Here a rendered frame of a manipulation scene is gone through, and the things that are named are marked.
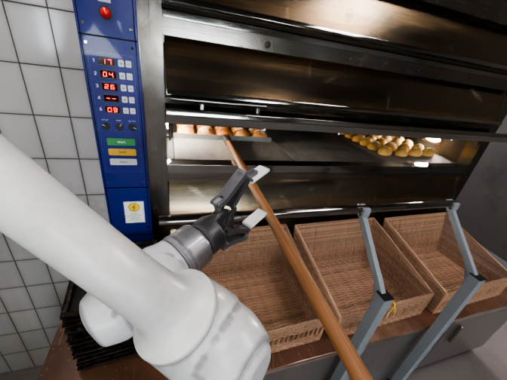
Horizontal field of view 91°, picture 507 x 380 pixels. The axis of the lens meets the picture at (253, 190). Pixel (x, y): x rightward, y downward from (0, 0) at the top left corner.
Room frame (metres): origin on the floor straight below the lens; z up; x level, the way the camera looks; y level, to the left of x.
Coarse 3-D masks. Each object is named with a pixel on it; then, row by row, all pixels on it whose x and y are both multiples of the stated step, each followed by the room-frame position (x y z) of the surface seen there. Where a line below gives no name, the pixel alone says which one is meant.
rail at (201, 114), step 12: (252, 120) 0.88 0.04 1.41; (264, 120) 0.89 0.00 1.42; (276, 120) 0.91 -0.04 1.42; (288, 120) 0.93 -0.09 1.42; (300, 120) 0.94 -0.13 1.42; (312, 120) 0.96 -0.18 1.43; (324, 120) 0.99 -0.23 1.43; (432, 132) 1.19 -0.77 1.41; (444, 132) 1.21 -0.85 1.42; (456, 132) 1.24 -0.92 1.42; (468, 132) 1.27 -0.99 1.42; (480, 132) 1.30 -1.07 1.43
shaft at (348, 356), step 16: (240, 160) 1.00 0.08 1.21; (256, 192) 0.74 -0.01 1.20; (272, 224) 0.58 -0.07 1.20; (288, 240) 0.51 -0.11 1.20; (288, 256) 0.46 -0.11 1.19; (304, 272) 0.41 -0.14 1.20; (304, 288) 0.37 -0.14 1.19; (320, 304) 0.33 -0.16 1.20; (320, 320) 0.31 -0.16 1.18; (336, 320) 0.30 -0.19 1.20; (336, 336) 0.27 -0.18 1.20; (336, 352) 0.26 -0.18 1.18; (352, 352) 0.25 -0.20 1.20; (352, 368) 0.23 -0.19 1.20
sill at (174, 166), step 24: (168, 168) 0.91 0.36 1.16; (192, 168) 0.95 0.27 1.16; (216, 168) 0.98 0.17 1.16; (288, 168) 1.10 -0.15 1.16; (312, 168) 1.15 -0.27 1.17; (336, 168) 1.20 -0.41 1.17; (360, 168) 1.25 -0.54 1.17; (384, 168) 1.31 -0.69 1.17; (408, 168) 1.37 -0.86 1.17; (432, 168) 1.44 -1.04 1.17; (456, 168) 1.52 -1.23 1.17
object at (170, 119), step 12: (168, 120) 0.77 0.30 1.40; (180, 120) 0.79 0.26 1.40; (192, 120) 0.80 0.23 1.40; (204, 120) 0.82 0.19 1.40; (216, 120) 0.83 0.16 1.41; (228, 120) 0.84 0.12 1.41; (240, 120) 0.86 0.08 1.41; (324, 132) 0.98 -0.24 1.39; (336, 132) 1.00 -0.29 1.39; (348, 132) 1.02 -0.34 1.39; (360, 132) 1.04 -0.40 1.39; (372, 132) 1.06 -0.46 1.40; (384, 132) 1.08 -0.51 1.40; (396, 132) 1.11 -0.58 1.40; (408, 132) 1.13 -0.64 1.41; (420, 132) 1.16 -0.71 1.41
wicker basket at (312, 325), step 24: (264, 240) 1.03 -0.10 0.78; (216, 264) 0.91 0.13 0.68; (240, 264) 0.95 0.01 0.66; (264, 264) 1.00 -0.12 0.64; (288, 264) 0.98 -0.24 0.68; (240, 288) 0.86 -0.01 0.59; (264, 288) 0.89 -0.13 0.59; (288, 288) 0.91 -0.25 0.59; (264, 312) 0.75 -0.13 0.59; (288, 312) 0.77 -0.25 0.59; (312, 312) 0.74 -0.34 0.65; (288, 336) 0.61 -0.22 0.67; (312, 336) 0.65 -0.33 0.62
